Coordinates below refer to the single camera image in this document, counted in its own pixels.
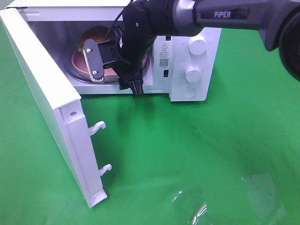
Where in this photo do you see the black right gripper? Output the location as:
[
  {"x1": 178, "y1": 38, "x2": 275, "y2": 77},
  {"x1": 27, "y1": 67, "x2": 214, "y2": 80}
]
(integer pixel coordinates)
[{"x1": 83, "y1": 25, "x2": 145, "y2": 98}]

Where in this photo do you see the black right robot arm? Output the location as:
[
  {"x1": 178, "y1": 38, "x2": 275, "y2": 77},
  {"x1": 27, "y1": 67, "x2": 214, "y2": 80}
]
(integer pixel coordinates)
[{"x1": 83, "y1": 0, "x2": 300, "y2": 96}]

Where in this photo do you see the lower white microwave knob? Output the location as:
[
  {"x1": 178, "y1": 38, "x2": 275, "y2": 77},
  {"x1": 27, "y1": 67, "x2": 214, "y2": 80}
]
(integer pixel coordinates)
[{"x1": 185, "y1": 65, "x2": 202, "y2": 83}]

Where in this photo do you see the white microwave knob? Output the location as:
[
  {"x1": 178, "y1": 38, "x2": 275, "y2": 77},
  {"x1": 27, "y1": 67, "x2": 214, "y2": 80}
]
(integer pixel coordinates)
[
  {"x1": 188, "y1": 35, "x2": 207, "y2": 55},
  {"x1": 185, "y1": 65, "x2": 202, "y2": 83}
]

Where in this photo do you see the white microwave door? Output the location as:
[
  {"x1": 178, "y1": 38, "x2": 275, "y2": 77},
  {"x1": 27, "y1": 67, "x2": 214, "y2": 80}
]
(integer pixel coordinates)
[{"x1": 0, "y1": 8, "x2": 112, "y2": 208}]

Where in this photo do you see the pink round plate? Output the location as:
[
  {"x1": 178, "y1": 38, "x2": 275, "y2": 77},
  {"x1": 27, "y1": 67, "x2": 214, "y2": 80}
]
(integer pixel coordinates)
[{"x1": 71, "y1": 50, "x2": 149, "y2": 82}]

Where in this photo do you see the burger with lettuce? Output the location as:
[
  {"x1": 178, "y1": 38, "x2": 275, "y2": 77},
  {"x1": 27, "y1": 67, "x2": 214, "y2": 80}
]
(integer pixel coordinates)
[{"x1": 77, "y1": 26, "x2": 113, "y2": 53}]

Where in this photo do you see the round white door release button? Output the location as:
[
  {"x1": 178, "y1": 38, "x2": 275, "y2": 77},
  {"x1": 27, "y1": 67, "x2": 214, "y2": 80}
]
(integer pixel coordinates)
[{"x1": 182, "y1": 87, "x2": 196, "y2": 99}]

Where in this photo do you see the white microwave oven body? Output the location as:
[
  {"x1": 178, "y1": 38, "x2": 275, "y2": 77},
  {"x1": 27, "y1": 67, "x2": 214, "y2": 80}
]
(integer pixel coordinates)
[{"x1": 5, "y1": 0, "x2": 221, "y2": 101}]

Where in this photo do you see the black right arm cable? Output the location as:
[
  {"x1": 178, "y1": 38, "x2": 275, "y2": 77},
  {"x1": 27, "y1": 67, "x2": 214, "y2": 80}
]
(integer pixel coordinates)
[{"x1": 104, "y1": 0, "x2": 135, "y2": 43}]

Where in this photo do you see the upper white microwave knob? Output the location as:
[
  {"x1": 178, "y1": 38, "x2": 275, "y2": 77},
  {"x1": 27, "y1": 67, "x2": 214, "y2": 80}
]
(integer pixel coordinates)
[{"x1": 188, "y1": 35, "x2": 207, "y2": 55}]

